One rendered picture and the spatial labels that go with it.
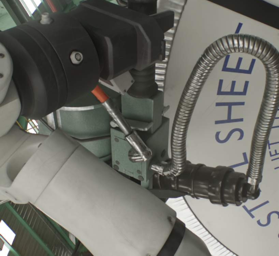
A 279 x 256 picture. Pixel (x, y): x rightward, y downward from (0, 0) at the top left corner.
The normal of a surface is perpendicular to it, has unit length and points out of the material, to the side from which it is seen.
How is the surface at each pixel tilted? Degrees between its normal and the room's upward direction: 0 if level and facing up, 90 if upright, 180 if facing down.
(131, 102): 58
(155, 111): 137
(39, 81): 94
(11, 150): 99
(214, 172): 92
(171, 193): 47
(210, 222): 90
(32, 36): 128
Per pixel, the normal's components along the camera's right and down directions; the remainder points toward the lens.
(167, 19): 0.74, 0.40
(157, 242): 0.21, -0.22
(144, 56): -0.67, 0.44
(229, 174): -0.18, -0.89
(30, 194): -0.35, 0.50
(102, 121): 0.52, 0.50
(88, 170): 0.44, -0.52
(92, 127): 0.29, 0.56
